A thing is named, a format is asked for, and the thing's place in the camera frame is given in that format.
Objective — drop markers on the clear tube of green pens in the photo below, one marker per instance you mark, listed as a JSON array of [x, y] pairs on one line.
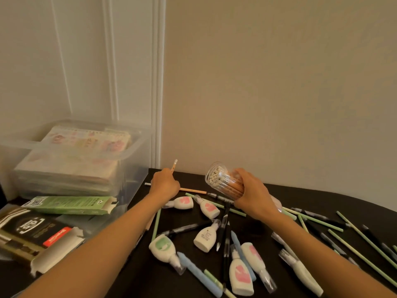
[[214, 170]]

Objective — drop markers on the wooden pencil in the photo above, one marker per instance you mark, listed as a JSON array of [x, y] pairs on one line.
[[174, 166], [192, 191]]

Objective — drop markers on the cluster of pencils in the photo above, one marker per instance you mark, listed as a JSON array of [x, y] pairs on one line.
[[313, 219]]

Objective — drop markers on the clear plastic storage bin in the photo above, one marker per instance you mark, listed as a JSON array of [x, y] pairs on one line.
[[136, 170]]

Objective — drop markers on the person's right hand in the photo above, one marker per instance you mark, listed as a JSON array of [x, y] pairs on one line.
[[256, 198]]

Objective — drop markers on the white pink correction tape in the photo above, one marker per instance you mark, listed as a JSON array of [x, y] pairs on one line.
[[181, 203], [240, 276], [252, 254], [209, 209]]

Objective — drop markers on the green pencil box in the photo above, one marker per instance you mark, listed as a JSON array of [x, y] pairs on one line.
[[71, 205]]

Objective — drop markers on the black gold pen box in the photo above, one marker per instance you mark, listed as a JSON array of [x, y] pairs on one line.
[[31, 232]]

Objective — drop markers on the bundle of wooden pencils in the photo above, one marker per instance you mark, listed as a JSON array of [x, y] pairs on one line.
[[226, 183]]

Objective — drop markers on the person's right forearm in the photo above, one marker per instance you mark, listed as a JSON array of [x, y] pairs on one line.
[[325, 254]]

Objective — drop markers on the person's left hand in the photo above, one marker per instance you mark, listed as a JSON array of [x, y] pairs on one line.
[[164, 186]]

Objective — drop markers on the white green correction tape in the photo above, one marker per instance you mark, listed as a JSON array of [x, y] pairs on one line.
[[304, 274], [282, 242]]

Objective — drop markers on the white printed correction tape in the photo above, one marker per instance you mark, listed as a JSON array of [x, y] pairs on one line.
[[206, 238]]

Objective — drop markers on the person's left forearm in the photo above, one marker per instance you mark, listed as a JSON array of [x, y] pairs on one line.
[[93, 254]]

